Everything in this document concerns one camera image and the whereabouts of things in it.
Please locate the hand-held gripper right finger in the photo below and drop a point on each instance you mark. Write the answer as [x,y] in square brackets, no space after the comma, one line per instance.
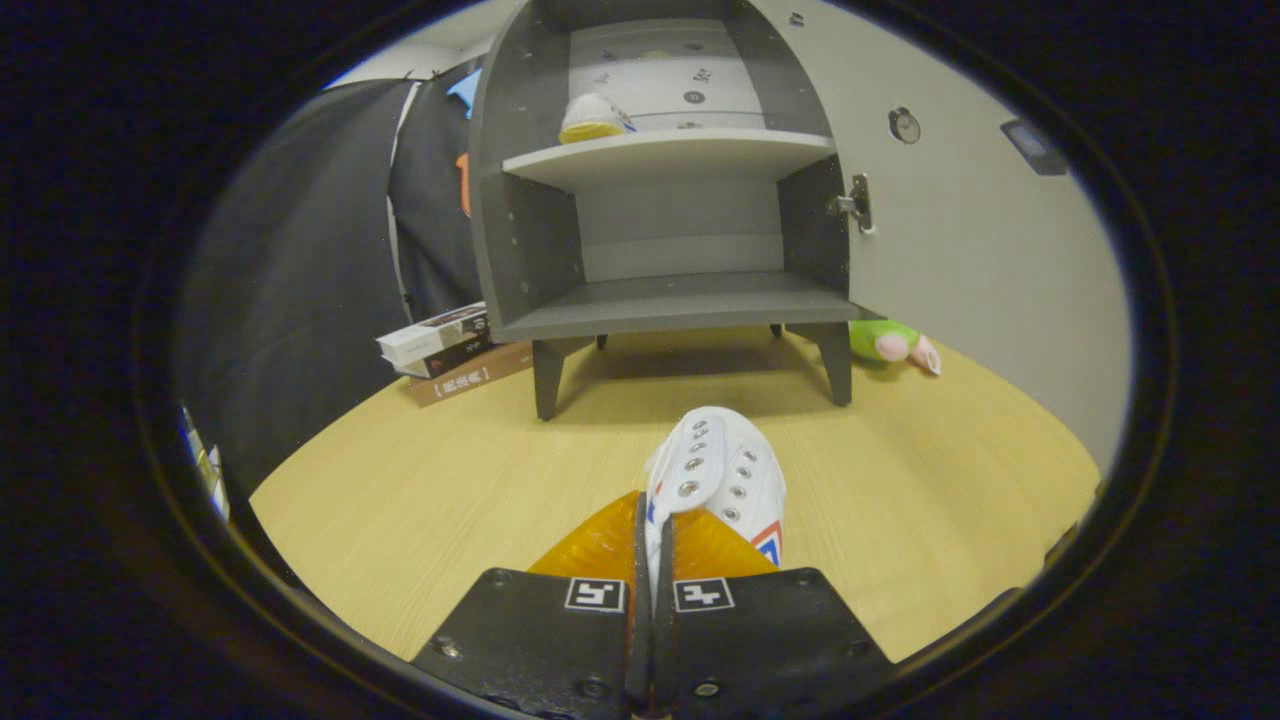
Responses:
[770,640]

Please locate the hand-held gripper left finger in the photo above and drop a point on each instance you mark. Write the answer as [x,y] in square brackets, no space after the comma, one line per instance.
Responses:
[530,640]

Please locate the white canvas shoe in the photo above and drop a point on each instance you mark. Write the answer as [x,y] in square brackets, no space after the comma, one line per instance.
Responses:
[590,118]
[715,470]

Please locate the grey shoe cabinet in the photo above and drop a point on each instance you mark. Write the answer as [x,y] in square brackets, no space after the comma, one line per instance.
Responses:
[530,250]

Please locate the white shoe cabinet door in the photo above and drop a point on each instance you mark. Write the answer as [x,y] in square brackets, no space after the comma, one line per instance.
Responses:
[980,250]

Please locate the brown book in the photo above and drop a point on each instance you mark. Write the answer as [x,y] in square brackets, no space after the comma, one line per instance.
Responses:
[470,378]

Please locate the dark book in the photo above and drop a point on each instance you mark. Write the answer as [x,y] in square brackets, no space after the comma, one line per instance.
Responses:
[450,358]

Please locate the green plush toy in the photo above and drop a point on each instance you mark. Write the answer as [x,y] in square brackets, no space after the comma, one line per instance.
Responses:
[880,340]

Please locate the black backdrop cloth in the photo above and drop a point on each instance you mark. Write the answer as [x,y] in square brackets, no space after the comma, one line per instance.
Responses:
[300,280]

